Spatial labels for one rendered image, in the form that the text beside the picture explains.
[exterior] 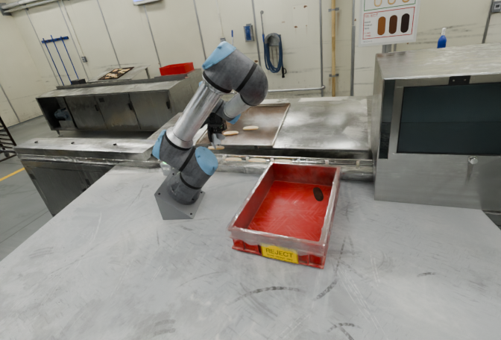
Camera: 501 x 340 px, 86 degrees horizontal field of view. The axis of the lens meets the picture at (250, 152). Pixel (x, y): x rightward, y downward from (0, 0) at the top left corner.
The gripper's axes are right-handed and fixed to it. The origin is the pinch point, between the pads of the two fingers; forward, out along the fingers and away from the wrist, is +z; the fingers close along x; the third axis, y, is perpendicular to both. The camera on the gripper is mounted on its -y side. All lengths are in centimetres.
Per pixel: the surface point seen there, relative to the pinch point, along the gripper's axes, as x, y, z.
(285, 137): 19.4, 35.1, 3.4
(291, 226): -43, 51, 11
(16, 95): 294, -700, 28
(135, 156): -9, -52, 5
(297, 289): -68, 58, 12
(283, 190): -21.3, 42.9, 11.2
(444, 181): -22, 102, 1
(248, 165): -7.7, 21.4, 7.5
